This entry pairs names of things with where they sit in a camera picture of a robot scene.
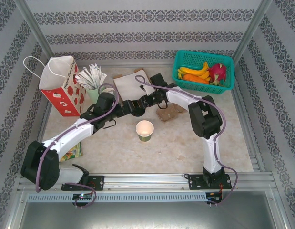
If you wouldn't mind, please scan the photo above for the aluminium frame post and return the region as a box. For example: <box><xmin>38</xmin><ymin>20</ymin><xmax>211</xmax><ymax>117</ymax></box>
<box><xmin>232</xmin><ymin>0</ymin><xmax>275</xmax><ymax>63</ymax></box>
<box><xmin>15</xmin><ymin>0</ymin><xmax>57</xmax><ymax>58</ymax></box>

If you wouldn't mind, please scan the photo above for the small electronics board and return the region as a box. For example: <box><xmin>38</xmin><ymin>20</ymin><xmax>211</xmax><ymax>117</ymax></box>
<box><xmin>72</xmin><ymin>193</ymin><xmax>92</xmax><ymax>201</ymax></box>
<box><xmin>206</xmin><ymin>192</ymin><xmax>223</xmax><ymax>202</ymax></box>

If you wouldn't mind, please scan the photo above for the white paper napkin stack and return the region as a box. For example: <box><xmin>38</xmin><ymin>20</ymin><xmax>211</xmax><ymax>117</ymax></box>
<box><xmin>113</xmin><ymin>69</ymin><xmax>155</xmax><ymax>102</ymax></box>

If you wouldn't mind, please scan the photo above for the red and white paper gift bag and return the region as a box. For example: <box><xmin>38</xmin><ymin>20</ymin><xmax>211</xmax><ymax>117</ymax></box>
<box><xmin>23</xmin><ymin>55</ymin><xmax>87</xmax><ymax>117</ymax></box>

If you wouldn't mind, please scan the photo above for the black plastic cup lid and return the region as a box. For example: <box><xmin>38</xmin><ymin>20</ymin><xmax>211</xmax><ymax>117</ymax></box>
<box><xmin>130</xmin><ymin>108</ymin><xmax>147</xmax><ymax>118</ymax></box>

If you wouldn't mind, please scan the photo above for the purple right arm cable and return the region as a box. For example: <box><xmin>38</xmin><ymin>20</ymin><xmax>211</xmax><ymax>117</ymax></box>
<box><xmin>134</xmin><ymin>75</ymin><xmax>239</xmax><ymax>208</ymax></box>

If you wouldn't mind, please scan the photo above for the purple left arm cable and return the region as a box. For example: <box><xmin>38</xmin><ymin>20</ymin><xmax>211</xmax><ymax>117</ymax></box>
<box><xmin>35</xmin><ymin>83</ymin><xmax>120</xmax><ymax>209</ymax></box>

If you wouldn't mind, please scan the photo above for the brown cardboard cup carrier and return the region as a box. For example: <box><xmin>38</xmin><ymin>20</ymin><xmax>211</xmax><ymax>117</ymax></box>
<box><xmin>155</xmin><ymin>104</ymin><xmax>188</xmax><ymax>123</ymax></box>

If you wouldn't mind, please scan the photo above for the orange carrot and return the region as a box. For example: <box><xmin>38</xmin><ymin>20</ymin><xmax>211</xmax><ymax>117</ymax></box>
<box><xmin>183</xmin><ymin>73</ymin><xmax>210</xmax><ymax>84</ymax></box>

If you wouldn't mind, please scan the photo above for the yellow banana bunch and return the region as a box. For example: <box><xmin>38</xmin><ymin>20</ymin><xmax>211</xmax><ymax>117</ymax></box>
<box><xmin>177</xmin><ymin>61</ymin><xmax>211</xmax><ymax>81</ymax></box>

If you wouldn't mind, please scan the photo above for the teal plastic basket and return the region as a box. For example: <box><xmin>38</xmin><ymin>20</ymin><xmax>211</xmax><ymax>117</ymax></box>
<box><xmin>172</xmin><ymin>49</ymin><xmax>234</xmax><ymax>95</ymax></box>

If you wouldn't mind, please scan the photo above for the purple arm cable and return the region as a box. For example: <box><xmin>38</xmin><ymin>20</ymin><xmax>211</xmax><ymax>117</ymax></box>
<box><xmin>35</xmin><ymin>83</ymin><xmax>120</xmax><ymax>209</ymax></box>
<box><xmin>134</xmin><ymin>75</ymin><xmax>239</xmax><ymax>208</ymax></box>

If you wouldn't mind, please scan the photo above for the aluminium back rail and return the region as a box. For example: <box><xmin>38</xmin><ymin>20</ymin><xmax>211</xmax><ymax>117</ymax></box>
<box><xmin>77</xmin><ymin>62</ymin><xmax>174</xmax><ymax>70</ymax></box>

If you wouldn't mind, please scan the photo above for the green snack packet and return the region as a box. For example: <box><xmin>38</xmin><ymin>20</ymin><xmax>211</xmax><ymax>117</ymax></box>
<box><xmin>59</xmin><ymin>142</ymin><xmax>83</xmax><ymax>163</ymax></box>

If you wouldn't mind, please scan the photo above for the grey slotted cable duct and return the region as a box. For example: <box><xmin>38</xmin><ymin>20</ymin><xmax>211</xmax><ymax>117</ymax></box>
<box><xmin>27</xmin><ymin>192</ymin><xmax>207</xmax><ymax>203</ymax></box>

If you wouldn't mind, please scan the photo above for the grey metal front panel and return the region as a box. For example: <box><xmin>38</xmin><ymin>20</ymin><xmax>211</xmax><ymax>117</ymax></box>
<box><xmin>9</xmin><ymin>201</ymin><xmax>290</xmax><ymax>229</ymax></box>

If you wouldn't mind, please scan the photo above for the green paper coffee cup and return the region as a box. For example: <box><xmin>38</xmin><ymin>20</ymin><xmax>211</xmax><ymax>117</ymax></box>
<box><xmin>135</xmin><ymin>120</ymin><xmax>154</xmax><ymax>143</ymax></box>

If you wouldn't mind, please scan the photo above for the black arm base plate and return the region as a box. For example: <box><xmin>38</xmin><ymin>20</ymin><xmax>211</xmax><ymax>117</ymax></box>
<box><xmin>187</xmin><ymin>173</ymin><xmax>231</xmax><ymax>191</ymax></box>
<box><xmin>61</xmin><ymin>175</ymin><xmax>105</xmax><ymax>191</ymax></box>

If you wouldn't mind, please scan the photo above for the pink dragon fruit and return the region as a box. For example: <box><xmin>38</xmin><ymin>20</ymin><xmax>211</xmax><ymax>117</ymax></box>
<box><xmin>207</xmin><ymin>62</ymin><xmax>228</xmax><ymax>86</ymax></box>

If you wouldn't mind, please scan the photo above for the aluminium mounting rail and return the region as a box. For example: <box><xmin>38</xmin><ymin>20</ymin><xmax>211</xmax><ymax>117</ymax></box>
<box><xmin>17</xmin><ymin>173</ymin><xmax>274</xmax><ymax>191</ymax></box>

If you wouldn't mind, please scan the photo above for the mint green plastic cup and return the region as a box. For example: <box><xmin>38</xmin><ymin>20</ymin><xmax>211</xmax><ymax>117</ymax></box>
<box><xmin>86</xmin><ymin>82</ymin><xmax>106</xmax><ymax>105</ymax></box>

